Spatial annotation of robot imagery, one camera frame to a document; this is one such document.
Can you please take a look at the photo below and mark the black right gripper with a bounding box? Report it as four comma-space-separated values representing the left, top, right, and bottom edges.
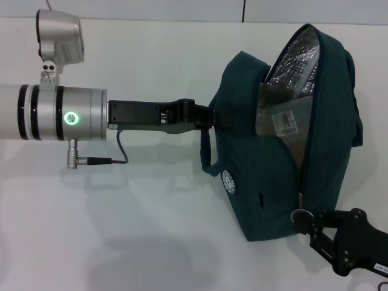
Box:
290, 207, 388, 277

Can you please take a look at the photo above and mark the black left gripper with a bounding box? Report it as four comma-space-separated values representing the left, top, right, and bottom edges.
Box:
108, 98, 236, 135

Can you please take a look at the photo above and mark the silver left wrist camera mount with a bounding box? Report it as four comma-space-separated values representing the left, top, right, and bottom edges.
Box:
35, 8, 85, 90

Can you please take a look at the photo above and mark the dark teal insulated lunch bag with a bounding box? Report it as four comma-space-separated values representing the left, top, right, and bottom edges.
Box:
201, 23, 364, 243

